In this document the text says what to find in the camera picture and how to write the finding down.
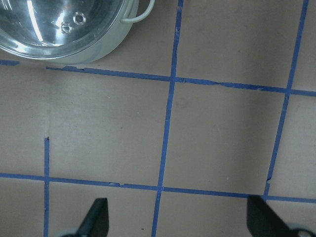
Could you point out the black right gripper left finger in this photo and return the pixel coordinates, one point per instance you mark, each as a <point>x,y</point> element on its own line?
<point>96,222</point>

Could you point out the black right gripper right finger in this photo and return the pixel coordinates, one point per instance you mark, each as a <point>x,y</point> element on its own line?
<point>262,221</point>

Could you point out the pale green cooking pot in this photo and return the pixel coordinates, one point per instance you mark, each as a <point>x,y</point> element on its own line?
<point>113,37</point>

